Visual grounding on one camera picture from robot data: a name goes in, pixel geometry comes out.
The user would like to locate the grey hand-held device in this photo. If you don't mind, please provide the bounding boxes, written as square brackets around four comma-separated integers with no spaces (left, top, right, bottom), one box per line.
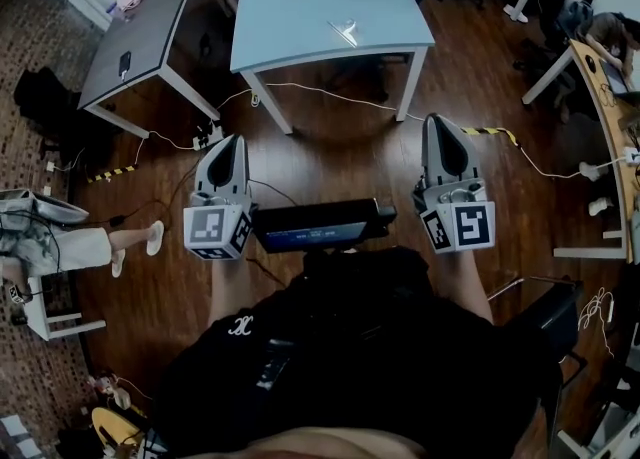
[0,188,92,228]

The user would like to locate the white charger cable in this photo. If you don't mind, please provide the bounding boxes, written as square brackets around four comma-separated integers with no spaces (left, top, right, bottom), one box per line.
[518,143,640,181]

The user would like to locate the white floor cable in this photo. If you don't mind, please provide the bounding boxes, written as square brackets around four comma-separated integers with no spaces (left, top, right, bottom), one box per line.
[216,81,426,123]

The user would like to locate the black chair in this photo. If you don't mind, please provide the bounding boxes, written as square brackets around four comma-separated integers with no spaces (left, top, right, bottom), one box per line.
[486,276,587,366]

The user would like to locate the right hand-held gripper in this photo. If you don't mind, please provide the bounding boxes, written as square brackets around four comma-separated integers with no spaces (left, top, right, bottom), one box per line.
[411,113,498,255]

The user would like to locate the black bag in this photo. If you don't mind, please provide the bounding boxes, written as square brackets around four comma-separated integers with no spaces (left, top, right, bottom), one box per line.
[13,66,84,139]

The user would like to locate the white power strip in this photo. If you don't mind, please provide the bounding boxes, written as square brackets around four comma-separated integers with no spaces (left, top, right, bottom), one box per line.
[191,123,225,151]

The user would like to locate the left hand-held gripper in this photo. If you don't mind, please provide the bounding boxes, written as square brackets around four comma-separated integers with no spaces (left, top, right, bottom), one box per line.
[182,134,254,262]

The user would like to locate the clear plastic piece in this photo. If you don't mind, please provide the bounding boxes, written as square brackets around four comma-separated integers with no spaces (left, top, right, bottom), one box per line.
[326,18,360,50]

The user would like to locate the person's black shirt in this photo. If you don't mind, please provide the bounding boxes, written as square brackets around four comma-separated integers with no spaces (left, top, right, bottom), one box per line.
[151,245,565,459]

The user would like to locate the person's left forearm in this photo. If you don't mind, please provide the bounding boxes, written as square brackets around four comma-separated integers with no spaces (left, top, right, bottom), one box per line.
[206,256,257,324]

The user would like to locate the tangled white cables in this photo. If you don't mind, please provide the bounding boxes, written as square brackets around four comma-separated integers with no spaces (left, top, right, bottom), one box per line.
[577,286,617,359]

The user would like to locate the person's right forearm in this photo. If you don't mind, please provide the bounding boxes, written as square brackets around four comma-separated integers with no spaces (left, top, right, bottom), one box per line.
[432,248,496,326]

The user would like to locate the yellow black striped tape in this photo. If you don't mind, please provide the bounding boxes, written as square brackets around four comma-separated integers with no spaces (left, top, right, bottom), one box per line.
[460,126,522,149]
[86,164,138,184]

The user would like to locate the light blue table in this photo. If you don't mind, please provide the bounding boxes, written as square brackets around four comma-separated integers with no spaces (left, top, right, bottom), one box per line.
[229,0,437,136]

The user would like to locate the dark grey table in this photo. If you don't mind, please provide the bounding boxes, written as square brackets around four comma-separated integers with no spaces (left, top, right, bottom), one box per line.
[76,0,224,141]

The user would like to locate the grey backpack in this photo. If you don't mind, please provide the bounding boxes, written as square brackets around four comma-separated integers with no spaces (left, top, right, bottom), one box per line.
[554,0,596,44]

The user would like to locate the black chest-mounted screen device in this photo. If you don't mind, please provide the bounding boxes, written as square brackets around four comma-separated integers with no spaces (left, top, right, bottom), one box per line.
[251,197,398,255]

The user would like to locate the white stool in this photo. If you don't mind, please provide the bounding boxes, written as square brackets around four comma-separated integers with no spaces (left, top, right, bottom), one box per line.
[23,273,108,342]

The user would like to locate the curved wooden desk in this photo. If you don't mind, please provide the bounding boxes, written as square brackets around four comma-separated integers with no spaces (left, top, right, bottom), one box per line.
[521,38,640,264]

